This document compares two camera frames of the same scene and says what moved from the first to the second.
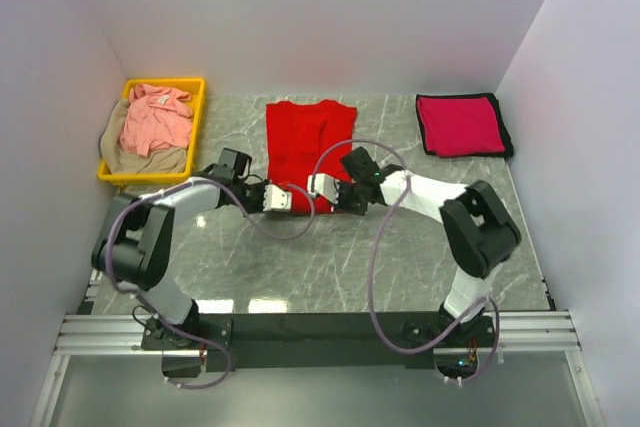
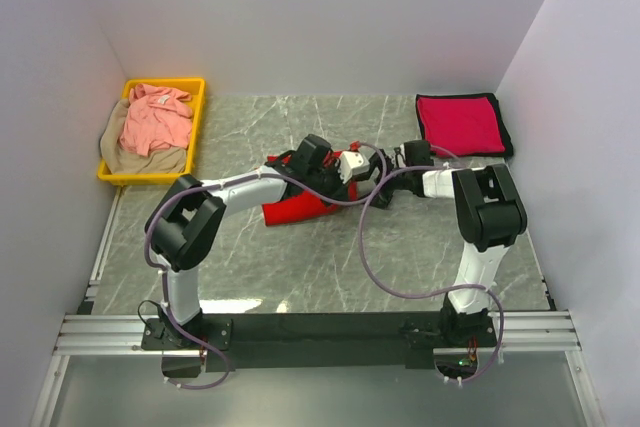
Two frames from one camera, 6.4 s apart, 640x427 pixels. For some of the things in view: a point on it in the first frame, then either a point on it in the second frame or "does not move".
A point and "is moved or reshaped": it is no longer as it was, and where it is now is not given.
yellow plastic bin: (191, 87) does not move
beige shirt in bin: (119, 160) does not move
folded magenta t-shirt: (460, 125) does not move
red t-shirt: (298, 136) is moved or reshaped
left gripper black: (260, 205) → (341, 191)
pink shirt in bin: (158, 117) does not move
